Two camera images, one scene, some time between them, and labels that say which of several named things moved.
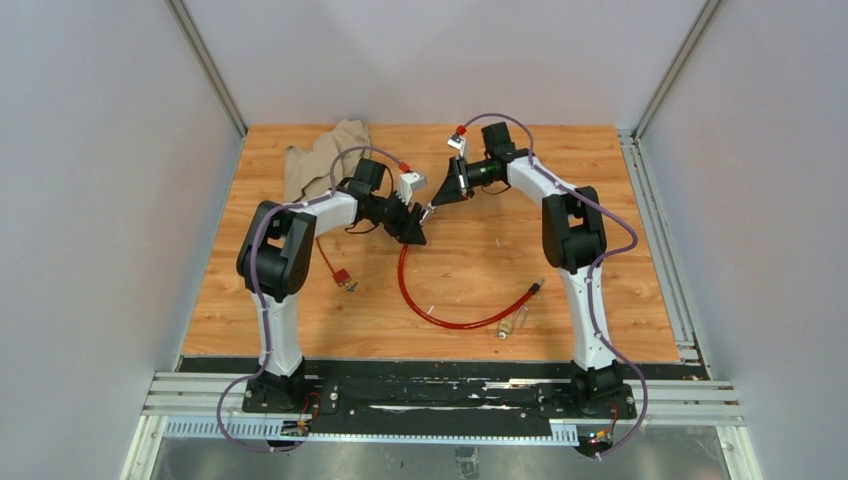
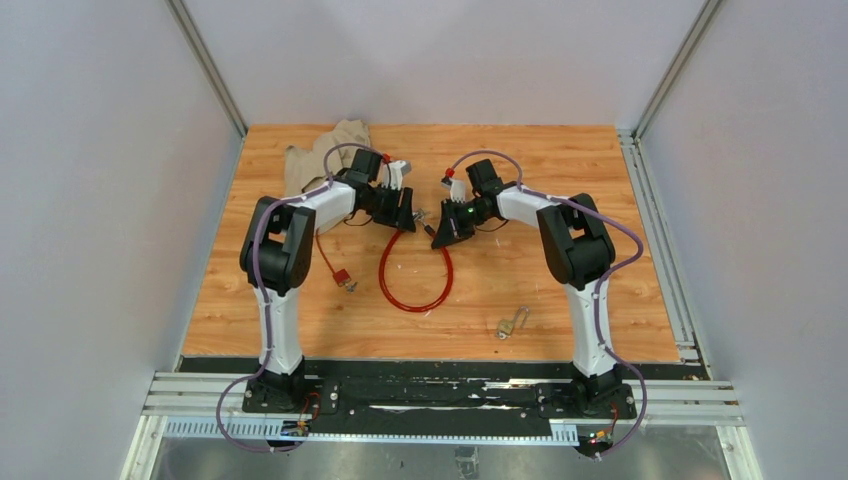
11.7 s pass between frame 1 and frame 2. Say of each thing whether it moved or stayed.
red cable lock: moved
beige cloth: stayed
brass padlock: stayed
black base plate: stayed
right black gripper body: moved
